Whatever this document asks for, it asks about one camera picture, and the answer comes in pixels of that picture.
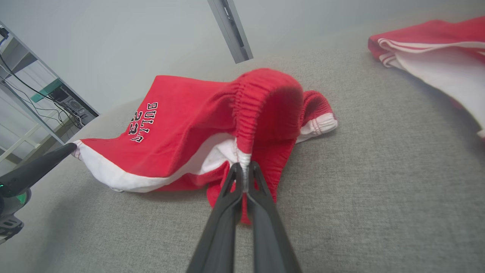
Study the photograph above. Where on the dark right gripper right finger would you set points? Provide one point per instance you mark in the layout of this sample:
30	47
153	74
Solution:
269	235

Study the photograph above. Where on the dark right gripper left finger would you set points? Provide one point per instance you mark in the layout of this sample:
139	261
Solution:
219	235

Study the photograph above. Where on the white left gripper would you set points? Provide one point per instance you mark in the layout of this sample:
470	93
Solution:
11	212

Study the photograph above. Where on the red Bulls shorts white hem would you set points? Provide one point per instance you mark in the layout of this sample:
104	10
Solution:
182	125

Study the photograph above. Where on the red Bulls 23 jersey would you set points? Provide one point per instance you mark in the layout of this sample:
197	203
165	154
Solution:
435	34

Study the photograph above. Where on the grey shelf rack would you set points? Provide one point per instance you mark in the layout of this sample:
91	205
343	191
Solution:
22	110

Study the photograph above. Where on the black computer tower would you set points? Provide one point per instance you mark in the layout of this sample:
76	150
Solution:
70	104

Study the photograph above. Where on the grey partition post with feet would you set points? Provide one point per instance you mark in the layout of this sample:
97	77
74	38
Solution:
231	30

